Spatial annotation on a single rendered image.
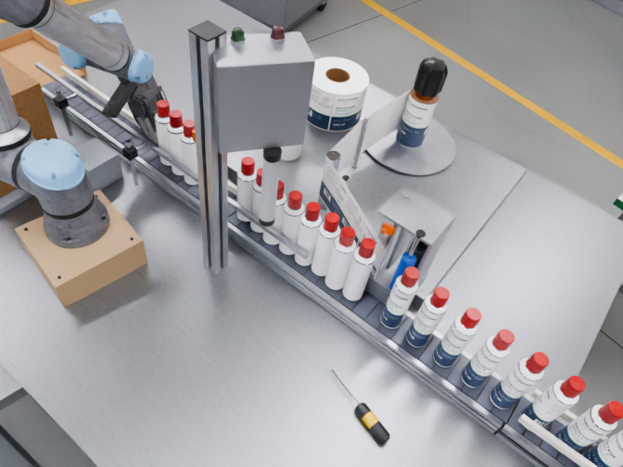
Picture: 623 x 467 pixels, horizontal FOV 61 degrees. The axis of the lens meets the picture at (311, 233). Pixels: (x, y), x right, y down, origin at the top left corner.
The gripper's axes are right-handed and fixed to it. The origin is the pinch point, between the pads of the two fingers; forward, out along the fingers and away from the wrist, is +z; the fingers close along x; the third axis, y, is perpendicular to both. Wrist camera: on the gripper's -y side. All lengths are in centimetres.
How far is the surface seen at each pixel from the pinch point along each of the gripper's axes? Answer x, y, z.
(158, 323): -29, -35, 29
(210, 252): -32.2, -16.3, 20.5
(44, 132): 14.1, -20.9, -13.2
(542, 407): -105, -2, 55
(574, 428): -111, -1, 59
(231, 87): -64, -16, -21
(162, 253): -16.0, -20.7, 21.2
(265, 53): -67, -9, -24
